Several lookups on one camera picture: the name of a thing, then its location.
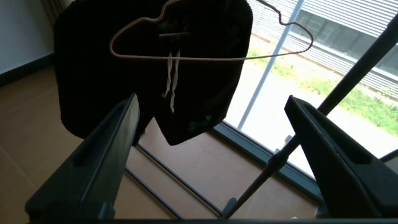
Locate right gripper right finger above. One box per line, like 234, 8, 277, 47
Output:
284, 95, 398, 218

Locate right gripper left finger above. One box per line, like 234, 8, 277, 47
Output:
25, 93, 141, 221

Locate black garment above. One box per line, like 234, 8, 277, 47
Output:
53, 0, 254, 146

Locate black clothes rack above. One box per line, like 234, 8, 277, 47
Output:
124, 14, 398, 220

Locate window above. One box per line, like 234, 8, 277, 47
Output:
211, 0, 398, 203

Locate brown curtain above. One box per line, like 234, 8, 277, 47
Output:
40, 0, 75, 26

